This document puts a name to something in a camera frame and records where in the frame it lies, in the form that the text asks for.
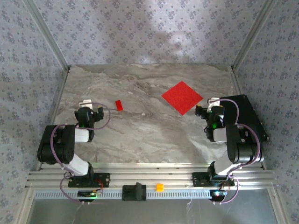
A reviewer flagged black flat box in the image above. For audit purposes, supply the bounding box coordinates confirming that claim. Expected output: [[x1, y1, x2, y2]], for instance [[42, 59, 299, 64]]
[[219, 94, 269, 142]]

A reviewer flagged left controller circuit board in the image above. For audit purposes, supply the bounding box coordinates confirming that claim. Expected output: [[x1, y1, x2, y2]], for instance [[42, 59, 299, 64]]
[[77, 190, 103, 199]]

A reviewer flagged controller circuit board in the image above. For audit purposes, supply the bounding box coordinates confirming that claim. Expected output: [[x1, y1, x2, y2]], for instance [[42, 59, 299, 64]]
[[209, 189, 227, 201], [77, 190, 103, 199]]

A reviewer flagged right controller circuit board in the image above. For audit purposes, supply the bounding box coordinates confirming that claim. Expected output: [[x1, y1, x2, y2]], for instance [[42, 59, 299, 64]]
[[209, 189, 227, 201]]

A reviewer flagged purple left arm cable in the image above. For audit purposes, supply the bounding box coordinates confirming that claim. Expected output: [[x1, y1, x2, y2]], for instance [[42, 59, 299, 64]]
[[50, 102, 111, 205]]

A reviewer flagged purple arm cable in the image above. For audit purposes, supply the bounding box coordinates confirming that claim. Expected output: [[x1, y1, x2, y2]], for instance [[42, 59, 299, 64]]
[[50, 102, 111, 205], [214, 98, 264, 205]]

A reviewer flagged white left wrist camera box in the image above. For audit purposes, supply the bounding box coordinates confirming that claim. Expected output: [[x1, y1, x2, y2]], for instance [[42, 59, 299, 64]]
[[78, 99, 93, 109]]

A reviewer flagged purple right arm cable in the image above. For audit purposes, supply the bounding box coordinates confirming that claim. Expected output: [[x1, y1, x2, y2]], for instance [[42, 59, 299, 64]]
[[214, 98, 264, 205]]

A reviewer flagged aluminium table side rail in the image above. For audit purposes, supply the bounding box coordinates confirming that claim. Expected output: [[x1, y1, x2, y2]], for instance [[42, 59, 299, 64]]
[[36, 67, 71, 171], [230, 67, 267, 168]]

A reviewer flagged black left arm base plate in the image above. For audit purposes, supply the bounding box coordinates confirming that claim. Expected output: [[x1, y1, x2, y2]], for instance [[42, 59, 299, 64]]
[[67, 172, 110, 188]]

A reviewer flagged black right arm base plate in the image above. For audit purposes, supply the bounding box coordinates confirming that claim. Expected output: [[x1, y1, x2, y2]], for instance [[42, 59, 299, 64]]
[[192, 172, 235, 187]]

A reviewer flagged aluminium rail frame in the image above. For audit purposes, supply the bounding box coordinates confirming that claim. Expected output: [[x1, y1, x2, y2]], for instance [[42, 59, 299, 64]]
[[24, 162, 276, 189]]

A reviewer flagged black mount block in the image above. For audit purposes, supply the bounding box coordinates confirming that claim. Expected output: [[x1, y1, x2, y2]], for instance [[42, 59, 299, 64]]
[[121, 182, 147, 202]]

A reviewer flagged grey slotted cable duct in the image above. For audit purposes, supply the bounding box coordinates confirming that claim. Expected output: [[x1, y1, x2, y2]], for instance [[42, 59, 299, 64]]
[[34, 190, 212, 200]]

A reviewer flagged aluminium corner post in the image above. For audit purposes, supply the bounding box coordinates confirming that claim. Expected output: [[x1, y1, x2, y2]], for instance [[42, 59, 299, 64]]
[[231, 0, 278, 70], [23, 0, 71, 70]]

